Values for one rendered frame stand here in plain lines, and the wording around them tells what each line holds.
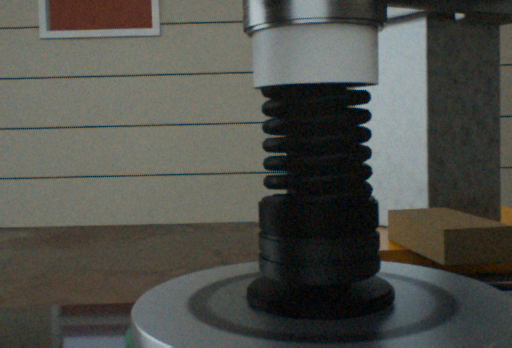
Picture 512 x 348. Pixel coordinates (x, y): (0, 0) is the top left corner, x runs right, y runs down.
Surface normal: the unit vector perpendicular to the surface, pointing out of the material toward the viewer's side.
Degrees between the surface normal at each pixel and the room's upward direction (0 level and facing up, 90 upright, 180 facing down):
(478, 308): 0
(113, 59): 90
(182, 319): 0
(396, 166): 90
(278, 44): 90
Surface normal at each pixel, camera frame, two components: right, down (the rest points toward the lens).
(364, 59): 0.66, 0.02
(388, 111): -0.85, 0.05
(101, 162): -0.04, 0.05
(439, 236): -0.99, 0.04
